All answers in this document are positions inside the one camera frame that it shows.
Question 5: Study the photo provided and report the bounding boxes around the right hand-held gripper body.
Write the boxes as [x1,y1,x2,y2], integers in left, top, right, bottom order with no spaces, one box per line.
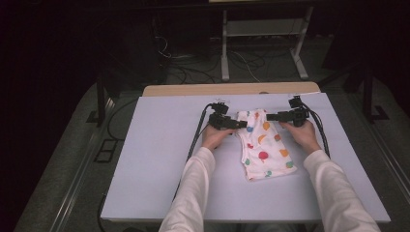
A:
[281,95,310,128]

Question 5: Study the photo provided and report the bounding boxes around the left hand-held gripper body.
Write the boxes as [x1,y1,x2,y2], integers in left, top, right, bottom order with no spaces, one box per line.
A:
[207,101,240,131]

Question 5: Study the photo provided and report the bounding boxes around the white fruit print pants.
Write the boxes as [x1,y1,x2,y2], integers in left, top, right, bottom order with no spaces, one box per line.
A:
[236,108,298,182]

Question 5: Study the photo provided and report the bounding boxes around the person's left hand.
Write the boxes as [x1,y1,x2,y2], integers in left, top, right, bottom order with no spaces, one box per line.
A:
[201,124,236,152]

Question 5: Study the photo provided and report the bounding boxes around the person's right hand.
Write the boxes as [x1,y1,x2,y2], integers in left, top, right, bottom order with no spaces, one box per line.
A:
[278,120,322,157]

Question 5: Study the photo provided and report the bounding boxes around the wooden table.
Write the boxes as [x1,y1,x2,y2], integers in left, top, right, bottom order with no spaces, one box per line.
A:
[142,81,322,98]

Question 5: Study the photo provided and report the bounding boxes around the white board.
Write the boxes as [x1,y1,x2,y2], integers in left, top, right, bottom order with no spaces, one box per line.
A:
[100,92,392,224]

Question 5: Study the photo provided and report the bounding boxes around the black metal stand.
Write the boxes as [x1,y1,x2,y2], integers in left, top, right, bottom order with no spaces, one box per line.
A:
[86,75,118,128]
[361,62,390,124]

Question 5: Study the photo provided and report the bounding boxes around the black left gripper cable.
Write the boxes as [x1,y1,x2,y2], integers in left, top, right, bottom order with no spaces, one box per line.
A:
[172,102,217,201]

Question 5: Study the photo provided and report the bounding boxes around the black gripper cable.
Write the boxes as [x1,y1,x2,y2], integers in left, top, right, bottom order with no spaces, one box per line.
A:
[172,102,217,201]
[301,101,332,160]

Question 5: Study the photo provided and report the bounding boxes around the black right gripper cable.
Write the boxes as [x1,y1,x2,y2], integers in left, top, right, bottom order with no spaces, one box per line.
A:
[301,101,332,160]

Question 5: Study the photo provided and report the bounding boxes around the white floor cable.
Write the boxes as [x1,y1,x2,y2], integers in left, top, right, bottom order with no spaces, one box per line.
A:
[230,50,261,83]

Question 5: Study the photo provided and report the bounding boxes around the white metal desk frame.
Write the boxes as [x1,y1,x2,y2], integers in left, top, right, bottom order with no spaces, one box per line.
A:
[220,5,315,82]

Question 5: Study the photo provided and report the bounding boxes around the black floor cable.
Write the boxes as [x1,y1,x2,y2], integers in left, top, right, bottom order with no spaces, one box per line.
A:
[106,97,140,141]

